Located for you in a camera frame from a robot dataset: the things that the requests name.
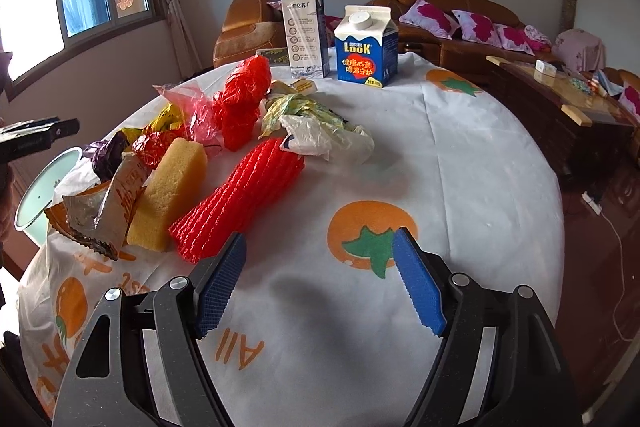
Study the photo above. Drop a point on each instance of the clear and green plastic bag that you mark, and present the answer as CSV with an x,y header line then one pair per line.
x,y
325,139

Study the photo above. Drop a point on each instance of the long red foam net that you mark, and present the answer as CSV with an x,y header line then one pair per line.
x,y
235,197

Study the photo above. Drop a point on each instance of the brown leather armchair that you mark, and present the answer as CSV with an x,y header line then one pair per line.
x,y
240,32
620,79

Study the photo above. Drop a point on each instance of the purple wrapper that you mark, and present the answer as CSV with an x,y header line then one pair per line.
x,y
102,154

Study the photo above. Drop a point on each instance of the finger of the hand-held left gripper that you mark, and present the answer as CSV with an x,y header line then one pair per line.
x,y
65,128

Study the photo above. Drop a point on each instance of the pink plastic bag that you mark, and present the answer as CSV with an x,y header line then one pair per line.
x,y
192,107

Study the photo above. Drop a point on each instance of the white power strip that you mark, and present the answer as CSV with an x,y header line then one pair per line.
x,y
591,202

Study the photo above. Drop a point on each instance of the brown standing panel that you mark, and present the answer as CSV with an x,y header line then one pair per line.
x,y
569,13

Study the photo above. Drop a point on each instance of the silver orange snack wrapper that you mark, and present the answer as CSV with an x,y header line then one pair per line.
x,y
125,197

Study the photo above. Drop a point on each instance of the blue carton with white cap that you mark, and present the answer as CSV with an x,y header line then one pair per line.
x,y
365,52

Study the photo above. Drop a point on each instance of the yellow wrapper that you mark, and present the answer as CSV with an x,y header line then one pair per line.
x,y
165,119

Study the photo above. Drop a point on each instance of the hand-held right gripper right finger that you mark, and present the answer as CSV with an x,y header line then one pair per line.
x,y
417,287

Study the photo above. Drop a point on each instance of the red plastic wrapper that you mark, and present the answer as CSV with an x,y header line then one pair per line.
x,y
242,97

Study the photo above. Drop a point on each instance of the white tissue box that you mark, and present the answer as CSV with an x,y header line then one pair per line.
x,y
545,67

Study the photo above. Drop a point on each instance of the yellow sponge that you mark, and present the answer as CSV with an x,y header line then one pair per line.
x,y
165,192

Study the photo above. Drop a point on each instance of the mint green waste bin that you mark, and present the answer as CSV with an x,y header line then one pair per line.
x,y
45,187

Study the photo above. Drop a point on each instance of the shiny red wrapper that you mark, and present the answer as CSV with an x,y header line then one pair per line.
x,y
150,147

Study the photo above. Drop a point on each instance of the green patterned packet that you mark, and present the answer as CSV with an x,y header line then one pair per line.
x,y
578,85

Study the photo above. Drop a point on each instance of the brown leather sofa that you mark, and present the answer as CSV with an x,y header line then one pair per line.
x,y
400,2

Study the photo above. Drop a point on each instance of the small yellow packet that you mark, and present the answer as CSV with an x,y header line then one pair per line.
x,y
306,86

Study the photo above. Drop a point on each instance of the blue white packet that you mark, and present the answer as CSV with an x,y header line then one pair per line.
x,y
605,84

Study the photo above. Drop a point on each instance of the dark wooden coffee table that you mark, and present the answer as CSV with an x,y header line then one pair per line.
x,y
550,117

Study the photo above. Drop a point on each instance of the pink cloth cover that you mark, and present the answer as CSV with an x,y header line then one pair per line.
x,y
580,49

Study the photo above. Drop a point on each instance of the small pink cushion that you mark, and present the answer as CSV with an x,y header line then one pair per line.
x,y
537,38

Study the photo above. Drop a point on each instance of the dark snack packet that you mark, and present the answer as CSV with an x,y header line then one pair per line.
x,y
272,57

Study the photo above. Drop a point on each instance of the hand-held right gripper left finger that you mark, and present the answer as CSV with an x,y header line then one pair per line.
x,y
220,287

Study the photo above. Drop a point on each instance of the tall grey white carton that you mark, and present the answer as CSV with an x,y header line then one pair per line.
x,y
302,37

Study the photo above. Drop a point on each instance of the large pink floral pillow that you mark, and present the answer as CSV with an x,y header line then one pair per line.
x,y
430,18

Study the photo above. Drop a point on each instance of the red window paper cut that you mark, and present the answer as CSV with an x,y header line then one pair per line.
x,y
125,0

